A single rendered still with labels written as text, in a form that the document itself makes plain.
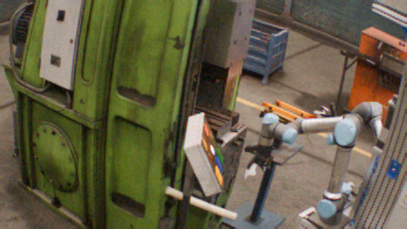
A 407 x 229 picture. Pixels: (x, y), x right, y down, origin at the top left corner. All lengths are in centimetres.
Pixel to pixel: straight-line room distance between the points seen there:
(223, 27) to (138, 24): 46
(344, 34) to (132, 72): 807
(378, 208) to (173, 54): 145
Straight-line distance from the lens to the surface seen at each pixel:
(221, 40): 271
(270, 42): 663
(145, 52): 272
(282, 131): 242
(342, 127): 220
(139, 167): 298
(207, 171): 233
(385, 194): 254
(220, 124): 297
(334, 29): 1056
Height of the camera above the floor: 224
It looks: 24 degrees down
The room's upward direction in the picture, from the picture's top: 10 degrees clockwise
